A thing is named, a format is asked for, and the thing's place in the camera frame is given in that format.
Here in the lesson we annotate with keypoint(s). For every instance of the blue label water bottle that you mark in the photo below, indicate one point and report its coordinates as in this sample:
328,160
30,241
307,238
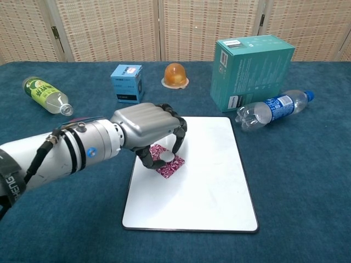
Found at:
274,108

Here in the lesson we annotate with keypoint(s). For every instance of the woven folding screen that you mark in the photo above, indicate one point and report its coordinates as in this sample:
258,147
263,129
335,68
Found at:
109,30

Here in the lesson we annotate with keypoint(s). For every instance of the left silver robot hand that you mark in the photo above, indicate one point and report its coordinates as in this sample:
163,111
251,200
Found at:
145,126

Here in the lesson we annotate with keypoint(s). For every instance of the white board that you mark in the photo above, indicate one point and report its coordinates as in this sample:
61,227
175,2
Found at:
197,197

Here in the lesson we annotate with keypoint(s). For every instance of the pink patterned packet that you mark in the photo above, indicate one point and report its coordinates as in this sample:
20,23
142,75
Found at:
171,168

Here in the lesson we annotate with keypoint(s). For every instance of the teal product box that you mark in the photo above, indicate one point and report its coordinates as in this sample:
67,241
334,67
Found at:
252,71

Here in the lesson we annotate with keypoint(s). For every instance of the small light blue box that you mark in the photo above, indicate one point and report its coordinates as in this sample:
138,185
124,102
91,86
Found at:
126,85

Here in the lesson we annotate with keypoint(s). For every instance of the dark blue tablecloth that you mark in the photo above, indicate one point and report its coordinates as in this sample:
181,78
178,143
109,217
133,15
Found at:
301,191

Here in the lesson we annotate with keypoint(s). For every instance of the green label plastic bottle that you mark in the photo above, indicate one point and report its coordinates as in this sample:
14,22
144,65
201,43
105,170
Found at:
41,93

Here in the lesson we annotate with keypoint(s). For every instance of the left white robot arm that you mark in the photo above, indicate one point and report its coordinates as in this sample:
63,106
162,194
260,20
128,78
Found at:
60,153

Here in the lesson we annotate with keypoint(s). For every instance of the orange jelly cup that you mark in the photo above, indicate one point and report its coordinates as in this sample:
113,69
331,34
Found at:
174,74

